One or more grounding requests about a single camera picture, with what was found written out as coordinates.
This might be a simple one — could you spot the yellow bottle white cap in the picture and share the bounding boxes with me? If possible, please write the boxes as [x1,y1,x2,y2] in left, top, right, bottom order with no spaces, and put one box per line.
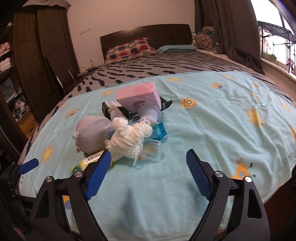
[70,151,104,175]

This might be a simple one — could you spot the white yarn ball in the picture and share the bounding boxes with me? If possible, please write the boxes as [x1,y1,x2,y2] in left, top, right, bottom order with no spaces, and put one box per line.
[105,117,152,166]

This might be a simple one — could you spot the clear plastic small box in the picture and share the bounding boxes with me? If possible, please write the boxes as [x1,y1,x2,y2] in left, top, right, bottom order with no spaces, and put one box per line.
[137,138,162,163]

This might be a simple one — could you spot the grey plush toy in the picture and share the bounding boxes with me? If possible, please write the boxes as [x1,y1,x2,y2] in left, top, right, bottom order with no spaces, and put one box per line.
[72,110,127,157]

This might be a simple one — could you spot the blue snack packet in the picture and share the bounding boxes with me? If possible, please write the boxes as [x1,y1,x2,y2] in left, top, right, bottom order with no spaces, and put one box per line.
[109,119,168,141]

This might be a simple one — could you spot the dark green black box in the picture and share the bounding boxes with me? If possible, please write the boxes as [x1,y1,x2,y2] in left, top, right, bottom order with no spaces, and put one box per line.
[102,97,173,120]

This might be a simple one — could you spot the light blue cartoon sheet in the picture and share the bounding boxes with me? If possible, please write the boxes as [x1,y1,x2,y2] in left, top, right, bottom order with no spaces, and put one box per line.
[17,70,296,241]

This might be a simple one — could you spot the white plastic cup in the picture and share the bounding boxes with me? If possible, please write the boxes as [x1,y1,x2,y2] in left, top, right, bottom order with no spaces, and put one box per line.
[138,104,161,123]

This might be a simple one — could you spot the pink cardboard box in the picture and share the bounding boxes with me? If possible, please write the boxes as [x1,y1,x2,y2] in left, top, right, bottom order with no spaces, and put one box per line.
[116,82,161,113]

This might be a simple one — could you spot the dark wooden wardrobe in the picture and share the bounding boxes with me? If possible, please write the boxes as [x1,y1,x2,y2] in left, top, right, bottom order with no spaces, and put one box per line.
[0,0,80,144]

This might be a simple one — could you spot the plaid red blue pillow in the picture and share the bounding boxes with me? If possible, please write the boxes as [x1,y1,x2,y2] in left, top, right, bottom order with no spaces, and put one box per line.
[105,38,157,64]

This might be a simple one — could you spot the teal flat pillow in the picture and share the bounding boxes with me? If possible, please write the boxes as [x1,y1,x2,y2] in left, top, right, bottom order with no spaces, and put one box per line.
[157,45,197,53]

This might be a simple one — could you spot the brown patterned cushion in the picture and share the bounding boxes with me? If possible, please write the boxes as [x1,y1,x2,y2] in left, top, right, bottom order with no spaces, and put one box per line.
[192,26,223,54]

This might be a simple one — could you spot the dark wooden headboard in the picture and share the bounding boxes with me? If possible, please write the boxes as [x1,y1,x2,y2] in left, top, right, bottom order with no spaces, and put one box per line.
[100,24,192,58]

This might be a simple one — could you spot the dark brown curtain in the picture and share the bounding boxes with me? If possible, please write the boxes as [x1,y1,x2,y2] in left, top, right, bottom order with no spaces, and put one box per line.
[194,0,265,75]

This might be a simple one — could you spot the black metal window rack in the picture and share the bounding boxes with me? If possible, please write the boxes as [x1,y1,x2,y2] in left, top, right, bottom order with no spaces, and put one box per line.
[258,21,295,74]

